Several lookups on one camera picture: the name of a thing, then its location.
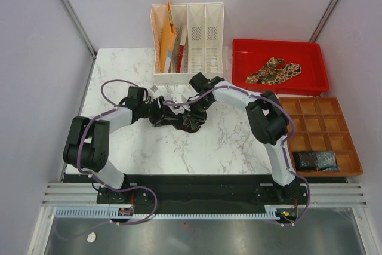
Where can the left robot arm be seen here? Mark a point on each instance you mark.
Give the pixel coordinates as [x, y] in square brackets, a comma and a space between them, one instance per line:
[87, 144]

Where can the crumpled white paper ball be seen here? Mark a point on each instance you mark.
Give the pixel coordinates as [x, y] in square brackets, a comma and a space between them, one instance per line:
[91, 238]

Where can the orange envelope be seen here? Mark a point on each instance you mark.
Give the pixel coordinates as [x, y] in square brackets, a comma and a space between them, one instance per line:
[169, 35]

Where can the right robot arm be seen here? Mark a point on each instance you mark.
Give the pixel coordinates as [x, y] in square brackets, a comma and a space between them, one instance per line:
[267, 122]

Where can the brown compartment tray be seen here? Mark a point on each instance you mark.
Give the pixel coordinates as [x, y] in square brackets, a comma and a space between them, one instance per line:
[320, 126]

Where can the red plastic bin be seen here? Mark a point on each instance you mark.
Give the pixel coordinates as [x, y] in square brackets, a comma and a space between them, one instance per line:
[250, 55]

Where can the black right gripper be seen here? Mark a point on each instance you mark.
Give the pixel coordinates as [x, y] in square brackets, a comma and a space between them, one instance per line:
[197, 120]

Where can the floral cream patterned tie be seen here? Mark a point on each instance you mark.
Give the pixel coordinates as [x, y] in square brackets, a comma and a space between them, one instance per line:
[275, 72]

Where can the grey folder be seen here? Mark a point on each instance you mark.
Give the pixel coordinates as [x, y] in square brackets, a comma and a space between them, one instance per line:
[168, 61]

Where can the blue-grey rolled tie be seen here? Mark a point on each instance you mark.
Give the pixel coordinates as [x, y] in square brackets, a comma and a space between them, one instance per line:
[326, 161]

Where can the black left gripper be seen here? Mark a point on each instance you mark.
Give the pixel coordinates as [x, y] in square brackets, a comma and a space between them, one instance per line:
[161, 119]

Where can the red white booklet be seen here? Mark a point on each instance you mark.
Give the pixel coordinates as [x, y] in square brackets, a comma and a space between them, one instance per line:
[183, 39]

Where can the white file organizer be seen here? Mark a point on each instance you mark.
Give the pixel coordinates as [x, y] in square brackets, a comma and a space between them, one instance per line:
[204, 44]

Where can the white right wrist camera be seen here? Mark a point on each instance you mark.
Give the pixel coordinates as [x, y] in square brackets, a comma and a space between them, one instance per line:
[179, 98]

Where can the white cable duct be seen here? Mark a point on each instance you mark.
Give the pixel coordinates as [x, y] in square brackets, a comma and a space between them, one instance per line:
[109, 212]

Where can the dark rolled tie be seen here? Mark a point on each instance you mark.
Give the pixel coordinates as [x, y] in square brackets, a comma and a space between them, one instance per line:
[305, 161]

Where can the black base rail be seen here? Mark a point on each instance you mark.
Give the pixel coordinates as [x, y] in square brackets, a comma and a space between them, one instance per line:
[219, 193]

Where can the dark red patterned tie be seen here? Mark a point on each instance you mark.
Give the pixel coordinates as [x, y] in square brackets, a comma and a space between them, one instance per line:
[178, 122]

